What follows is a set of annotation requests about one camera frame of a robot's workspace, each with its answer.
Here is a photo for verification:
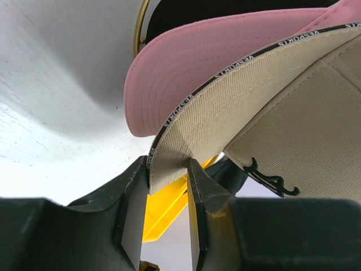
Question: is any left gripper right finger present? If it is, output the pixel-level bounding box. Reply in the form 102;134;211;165
187;159;360;270

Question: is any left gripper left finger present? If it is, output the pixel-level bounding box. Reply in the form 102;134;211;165
1;156;148;270

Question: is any beige baseball cap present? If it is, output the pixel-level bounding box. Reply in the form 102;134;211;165
147;22;360;202

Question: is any pink baseball cap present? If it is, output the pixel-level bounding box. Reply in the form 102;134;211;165
124;1;360;137

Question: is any black cap gold logo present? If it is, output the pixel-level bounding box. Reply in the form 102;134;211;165
146;0;336;43

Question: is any black cap white logo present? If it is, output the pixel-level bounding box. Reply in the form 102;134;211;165
205;155;248;195

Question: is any yellow plastic tray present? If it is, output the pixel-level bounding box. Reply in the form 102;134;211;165
142;154;222;245

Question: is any gold wire hat stand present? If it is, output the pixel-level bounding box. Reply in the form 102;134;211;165
133;0;150;56

